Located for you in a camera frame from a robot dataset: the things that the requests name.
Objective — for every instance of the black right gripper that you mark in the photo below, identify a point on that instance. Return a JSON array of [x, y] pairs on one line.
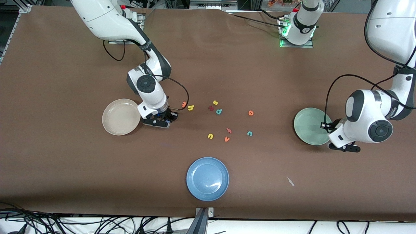
[[168, 114]]

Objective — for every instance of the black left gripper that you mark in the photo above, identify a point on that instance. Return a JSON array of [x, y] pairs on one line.
[[332, 125]]

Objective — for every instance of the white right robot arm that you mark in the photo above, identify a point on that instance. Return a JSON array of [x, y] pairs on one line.
[[107, 19]]

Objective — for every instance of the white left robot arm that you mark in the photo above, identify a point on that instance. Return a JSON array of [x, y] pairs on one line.
[[367, 120]]

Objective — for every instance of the green plate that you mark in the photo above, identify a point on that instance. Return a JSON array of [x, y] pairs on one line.
[[308, 126]]

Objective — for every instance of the maroon foam letter k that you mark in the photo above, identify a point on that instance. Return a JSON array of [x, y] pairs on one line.
[[211, 108]]

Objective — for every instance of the yellow foam letter u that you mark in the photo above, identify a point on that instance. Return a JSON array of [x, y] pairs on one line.
[[210, 136]]

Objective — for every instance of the beige brown plate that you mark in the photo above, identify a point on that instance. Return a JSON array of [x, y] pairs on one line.
[[121, 117]]

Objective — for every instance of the small white paper scrap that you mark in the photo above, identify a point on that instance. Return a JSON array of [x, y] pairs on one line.
[[290, 181]]

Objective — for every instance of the blue plate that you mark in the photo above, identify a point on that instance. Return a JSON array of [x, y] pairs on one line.
[[207, 178]]

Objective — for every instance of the grey equipment box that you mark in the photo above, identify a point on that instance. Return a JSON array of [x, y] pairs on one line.
[[211, 4]]

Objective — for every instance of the bunch of artificial flowers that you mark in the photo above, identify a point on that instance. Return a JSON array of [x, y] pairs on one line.
[[279, 2]]

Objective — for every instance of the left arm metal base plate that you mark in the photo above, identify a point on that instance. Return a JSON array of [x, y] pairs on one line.
[[305, 46]]

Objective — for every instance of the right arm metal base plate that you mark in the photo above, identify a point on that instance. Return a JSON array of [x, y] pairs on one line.
[[112, 41]]

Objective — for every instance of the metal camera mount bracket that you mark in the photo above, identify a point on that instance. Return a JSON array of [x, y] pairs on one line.
[[201, 221]]

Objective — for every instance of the aluminium frame rail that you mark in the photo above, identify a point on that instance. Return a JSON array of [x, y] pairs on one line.
[[14, 30]]

